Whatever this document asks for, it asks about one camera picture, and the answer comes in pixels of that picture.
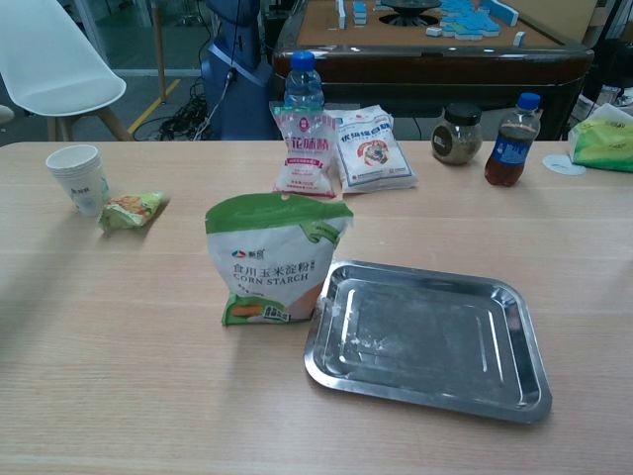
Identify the white sugar bag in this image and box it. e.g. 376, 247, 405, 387
329, 103, 419, 195

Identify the pile of black floor cables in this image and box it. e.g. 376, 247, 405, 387
156, 92, 215, 143

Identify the dark soda bottle blue cap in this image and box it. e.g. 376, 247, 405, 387
484, 92, 543, 188

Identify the white chair with wooden legs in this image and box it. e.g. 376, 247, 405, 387
0, 0, 136, 143

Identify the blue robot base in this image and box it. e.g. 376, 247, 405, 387
199, 0, 287, 142

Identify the white round lid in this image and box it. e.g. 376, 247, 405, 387
541, 152, 588, 176

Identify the corn starch bag green white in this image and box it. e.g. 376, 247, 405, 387
204, 192, 355, 329

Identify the wooden pole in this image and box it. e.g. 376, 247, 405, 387
151, 0, 168, 106

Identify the glass jar with black lid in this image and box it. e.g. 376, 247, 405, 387
430, 103, 485, 166

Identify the pink white snack bag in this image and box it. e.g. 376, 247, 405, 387
268, 101, 343, 201

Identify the brown mahjong table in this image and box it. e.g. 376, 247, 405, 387
271, 0, 595, 143

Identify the black mahjong table centre dome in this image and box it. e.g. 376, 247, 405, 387
377, 0, 442, 29

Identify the green orange snack packet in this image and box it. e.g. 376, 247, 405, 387
97, 190, 167, 233

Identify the silver rectangular metal tray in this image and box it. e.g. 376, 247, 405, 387
302, 258, 554, 426

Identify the white paper cup stack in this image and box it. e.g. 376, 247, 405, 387
45, 143, 112, 220

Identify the water bottle with blue cap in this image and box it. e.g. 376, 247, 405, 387
283, 49, 326, 111

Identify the green tissue pack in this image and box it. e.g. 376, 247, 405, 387
567, 102, 633, 174

